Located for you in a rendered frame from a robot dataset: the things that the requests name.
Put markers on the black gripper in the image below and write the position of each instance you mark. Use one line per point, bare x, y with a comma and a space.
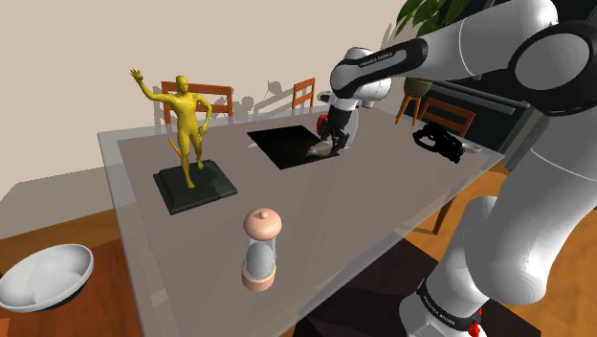
338, 120

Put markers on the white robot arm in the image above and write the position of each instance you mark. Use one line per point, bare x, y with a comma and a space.
522, 196

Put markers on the grey stone-like lump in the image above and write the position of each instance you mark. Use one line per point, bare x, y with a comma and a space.
319, 150

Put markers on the red round object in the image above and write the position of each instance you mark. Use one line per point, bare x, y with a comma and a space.
321, 122

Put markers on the black flat square mat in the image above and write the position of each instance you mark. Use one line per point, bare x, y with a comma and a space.
284, 145

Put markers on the narrow orange wooden chair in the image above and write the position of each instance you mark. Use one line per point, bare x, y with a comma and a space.
304, 93

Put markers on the grey dining table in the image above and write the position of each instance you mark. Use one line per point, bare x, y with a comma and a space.
326, 210

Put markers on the black hand tool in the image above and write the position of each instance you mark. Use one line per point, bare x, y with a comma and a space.
440, 140

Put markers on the wide orange wooden chair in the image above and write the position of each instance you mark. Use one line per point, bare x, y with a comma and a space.
214, 95

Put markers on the pink and grey pepper mill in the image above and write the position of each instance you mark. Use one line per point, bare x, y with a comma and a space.
261, 252

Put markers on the yellow human figure dark base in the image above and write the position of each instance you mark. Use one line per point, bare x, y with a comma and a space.
187, 121

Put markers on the potted plant on wooden stand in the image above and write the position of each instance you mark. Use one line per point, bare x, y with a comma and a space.
426, 18

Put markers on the black low cabinet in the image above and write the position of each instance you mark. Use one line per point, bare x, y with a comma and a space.
485, 116

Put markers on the orange pencil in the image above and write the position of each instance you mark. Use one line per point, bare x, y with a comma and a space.
174, 146

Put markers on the dark robot stand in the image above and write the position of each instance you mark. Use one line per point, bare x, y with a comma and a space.
373, 298

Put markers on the white bowl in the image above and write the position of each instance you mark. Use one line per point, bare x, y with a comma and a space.
44, 277

